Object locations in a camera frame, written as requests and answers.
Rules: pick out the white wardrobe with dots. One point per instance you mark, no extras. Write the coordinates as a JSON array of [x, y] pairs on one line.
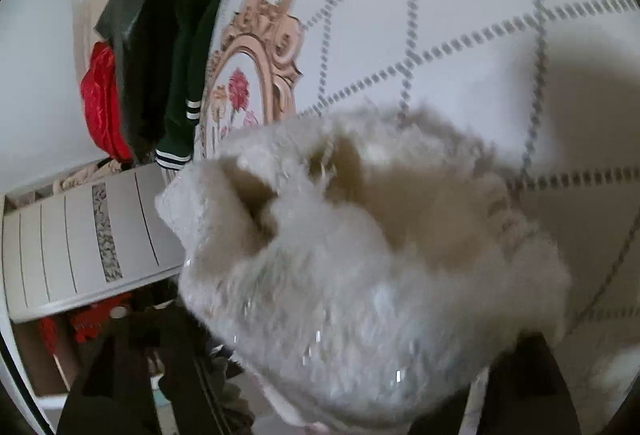
[[60, 255]]

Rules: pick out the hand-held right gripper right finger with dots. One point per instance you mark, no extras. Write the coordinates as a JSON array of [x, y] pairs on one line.
[[520, 380]]

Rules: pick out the red quilt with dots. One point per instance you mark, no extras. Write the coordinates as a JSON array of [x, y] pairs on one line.
[[102, 105]]

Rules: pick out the white quilted mat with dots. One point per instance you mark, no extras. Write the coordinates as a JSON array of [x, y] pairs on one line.
[[450, 15]]

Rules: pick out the beige plush toy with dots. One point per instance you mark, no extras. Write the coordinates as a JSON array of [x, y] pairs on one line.
[[75, 180]]

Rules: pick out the white fuzzy jacket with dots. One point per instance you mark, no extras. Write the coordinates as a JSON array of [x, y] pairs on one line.
[[360, 265]]

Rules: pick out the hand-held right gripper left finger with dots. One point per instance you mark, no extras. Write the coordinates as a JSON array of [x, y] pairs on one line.
[[180, 365]]

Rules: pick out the green jacket with striped cuffs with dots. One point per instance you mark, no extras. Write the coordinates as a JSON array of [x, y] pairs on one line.
[[175, 65]]

